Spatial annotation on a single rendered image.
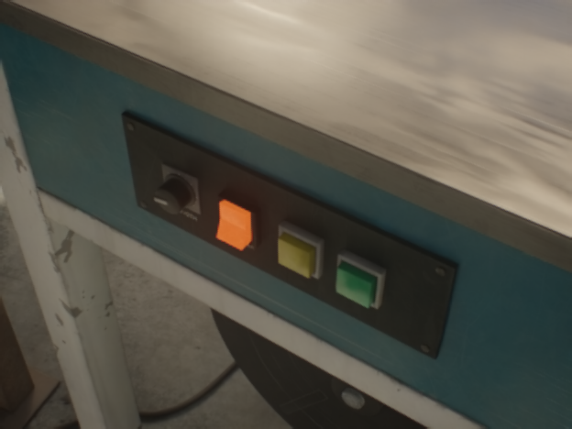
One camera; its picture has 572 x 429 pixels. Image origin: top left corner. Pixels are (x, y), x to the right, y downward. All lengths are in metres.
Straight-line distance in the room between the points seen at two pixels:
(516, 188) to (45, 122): 0.37
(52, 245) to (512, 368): 0.45
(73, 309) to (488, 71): 0.50
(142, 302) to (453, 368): 0.86
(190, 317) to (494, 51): 0.87
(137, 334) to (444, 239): 0.89
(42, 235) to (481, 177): 0.46
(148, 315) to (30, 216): 0.57
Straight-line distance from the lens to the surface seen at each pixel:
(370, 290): 0.51
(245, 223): 0.54
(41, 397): 1.27
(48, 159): 0.70
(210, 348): 1.28
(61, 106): 0.64
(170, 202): 0.57
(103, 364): 0.96
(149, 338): 1.30
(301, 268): 0.54
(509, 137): 0.48
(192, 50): 0.54
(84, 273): 0.85
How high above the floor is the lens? 1.03
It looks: 45 degrees down
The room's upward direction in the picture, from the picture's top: straight up
